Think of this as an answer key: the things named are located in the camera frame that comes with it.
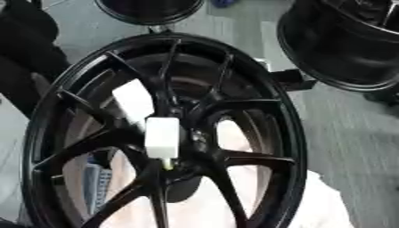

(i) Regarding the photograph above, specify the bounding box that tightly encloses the black wheel stand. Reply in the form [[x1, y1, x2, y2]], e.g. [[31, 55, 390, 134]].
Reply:
[[268, 69, 320, 92]]

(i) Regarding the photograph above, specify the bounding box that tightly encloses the black spoked wheel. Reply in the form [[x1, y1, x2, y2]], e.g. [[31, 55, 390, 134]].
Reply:
[[20, 31, 309, 228]]

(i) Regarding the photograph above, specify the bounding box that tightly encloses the black wheel rim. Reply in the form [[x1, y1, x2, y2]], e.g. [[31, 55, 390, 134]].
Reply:
[[94, 0, 206, 27], [275, 0, 399, 93]]

